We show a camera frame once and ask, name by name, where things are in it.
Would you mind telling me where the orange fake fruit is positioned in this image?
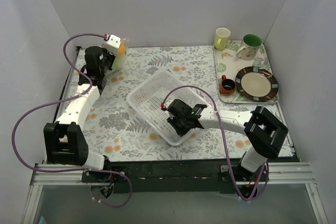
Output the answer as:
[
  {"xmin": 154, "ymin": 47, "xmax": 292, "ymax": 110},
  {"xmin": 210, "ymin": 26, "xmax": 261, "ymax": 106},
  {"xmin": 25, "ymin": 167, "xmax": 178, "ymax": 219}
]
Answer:
[{"xmin": 117, "ymin": 42, "xmax": 127, "ymax": 56}]

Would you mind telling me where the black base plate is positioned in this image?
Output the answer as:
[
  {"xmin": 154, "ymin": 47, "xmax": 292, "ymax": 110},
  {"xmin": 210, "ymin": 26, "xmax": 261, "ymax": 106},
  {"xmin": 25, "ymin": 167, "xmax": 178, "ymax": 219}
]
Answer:
[{"xmin": 81, "ymin": 159, "xmax": 270, "ymax": 196}]

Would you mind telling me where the floral table mat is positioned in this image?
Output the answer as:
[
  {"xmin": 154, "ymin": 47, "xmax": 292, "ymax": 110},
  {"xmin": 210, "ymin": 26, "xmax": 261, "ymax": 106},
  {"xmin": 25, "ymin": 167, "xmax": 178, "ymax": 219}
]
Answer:
[{"xmin": 51, "ymin": 45, "xmax": 294, "ymax": 164}]

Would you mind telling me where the yellow green mug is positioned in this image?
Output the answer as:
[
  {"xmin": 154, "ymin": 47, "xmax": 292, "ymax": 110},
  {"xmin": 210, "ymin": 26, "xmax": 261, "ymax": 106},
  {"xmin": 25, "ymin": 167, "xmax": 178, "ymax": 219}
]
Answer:
[{"xmin": 214, "ymin": 28, "xmax": 230, "ymax": 50}]

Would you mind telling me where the floral serving tray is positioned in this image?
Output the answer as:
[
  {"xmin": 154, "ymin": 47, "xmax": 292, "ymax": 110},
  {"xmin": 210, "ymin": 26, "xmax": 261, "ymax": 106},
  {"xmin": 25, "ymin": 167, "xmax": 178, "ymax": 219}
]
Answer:
[{"xmin": 213, "ymin": 40, "xmax": 279, "ymax": 104}]

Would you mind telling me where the green interior floral mug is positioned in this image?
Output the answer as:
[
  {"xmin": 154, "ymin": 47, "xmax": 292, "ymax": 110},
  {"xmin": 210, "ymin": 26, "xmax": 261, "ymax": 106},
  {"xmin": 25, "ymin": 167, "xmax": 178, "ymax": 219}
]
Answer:
[{"xmin": 236, "ymin": 34, "xmax": 262, "ymax": 61}]

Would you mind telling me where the white plastic basket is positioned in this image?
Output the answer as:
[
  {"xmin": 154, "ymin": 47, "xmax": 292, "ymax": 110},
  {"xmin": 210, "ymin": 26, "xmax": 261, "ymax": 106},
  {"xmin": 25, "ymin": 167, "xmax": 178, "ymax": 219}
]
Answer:
[{"xmin": 127, "ymin": 70, "xmax": 200, "ymax": 146}]

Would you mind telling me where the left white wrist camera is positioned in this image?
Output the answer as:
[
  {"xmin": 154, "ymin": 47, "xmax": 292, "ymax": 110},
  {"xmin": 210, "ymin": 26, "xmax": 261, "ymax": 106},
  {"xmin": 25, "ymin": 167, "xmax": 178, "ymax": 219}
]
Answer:
[{"xmin": 102, "ymin": 34, "xmax": 121, "ymax": 56}]

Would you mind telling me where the aluminium frame rail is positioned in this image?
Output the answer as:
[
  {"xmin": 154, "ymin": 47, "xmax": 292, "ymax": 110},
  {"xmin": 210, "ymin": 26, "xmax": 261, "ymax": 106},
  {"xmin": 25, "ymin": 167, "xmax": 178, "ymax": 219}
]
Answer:
[{"xmin": 30, "ymin": 162, "xmax": 316, "ymax": 186}]

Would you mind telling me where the clear zip top bag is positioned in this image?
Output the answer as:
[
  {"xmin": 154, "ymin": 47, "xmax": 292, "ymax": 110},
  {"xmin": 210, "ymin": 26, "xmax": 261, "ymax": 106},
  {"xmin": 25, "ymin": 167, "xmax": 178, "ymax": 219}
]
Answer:
[{"xmin": 111, "ymin": 38, "xmax": 129, "ymax": 72}]

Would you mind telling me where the small brown cup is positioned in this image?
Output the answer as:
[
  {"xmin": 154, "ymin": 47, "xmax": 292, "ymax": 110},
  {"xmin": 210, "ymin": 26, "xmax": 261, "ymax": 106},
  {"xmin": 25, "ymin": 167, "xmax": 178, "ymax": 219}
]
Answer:
[{"xmin": 219, "ymin": 75, "xmax": 236, "ymax": 96}]

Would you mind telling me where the green fake lettuce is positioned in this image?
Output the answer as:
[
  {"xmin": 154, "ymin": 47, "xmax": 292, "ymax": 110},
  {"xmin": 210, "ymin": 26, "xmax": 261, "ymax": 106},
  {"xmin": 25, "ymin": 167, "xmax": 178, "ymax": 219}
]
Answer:
[{"xmin": 111, "ymin": 54, "xmax": 127, "ymax": 72}]

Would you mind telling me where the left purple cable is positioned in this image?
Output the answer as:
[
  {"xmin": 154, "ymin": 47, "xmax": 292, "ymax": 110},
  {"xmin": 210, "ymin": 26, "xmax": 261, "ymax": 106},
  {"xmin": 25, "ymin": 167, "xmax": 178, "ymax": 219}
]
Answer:
[{"xmin": 11, "ymin": 33, "xmax": 133, "ymax": 208}]

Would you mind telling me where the striped rim ceramic plate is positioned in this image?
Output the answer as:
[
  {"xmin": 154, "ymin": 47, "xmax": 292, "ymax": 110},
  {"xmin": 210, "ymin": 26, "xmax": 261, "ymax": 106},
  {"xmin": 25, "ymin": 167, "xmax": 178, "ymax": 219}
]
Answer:
[{"xmin": 234, "ymin": 66, "xmax": 279, "ymax": 103}]

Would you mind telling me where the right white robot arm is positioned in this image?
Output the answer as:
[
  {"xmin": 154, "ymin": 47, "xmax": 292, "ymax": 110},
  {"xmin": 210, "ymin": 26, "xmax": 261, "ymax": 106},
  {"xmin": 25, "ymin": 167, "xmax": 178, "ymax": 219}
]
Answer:
[{"xmin": 161, "ymin": 99, "xmax": 288, "ymax": 181}]

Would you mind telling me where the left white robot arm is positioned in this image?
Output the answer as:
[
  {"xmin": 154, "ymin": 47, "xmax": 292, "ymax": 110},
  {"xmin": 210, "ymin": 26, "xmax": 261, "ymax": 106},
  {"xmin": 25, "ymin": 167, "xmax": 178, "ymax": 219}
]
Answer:
[{"xmin": 44, "ymin": 46, "xmax": 118, "ymax": 182}]

